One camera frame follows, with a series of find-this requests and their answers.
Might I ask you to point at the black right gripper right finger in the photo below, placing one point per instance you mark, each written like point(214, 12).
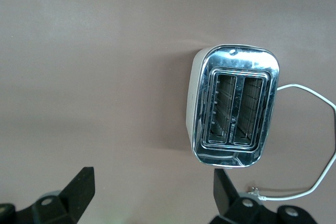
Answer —
point(231, 205)

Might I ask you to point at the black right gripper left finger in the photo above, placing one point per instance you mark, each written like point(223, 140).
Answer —
point(65, 203)

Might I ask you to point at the chrome and beige toaster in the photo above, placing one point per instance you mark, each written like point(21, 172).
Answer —
point(236, 58)

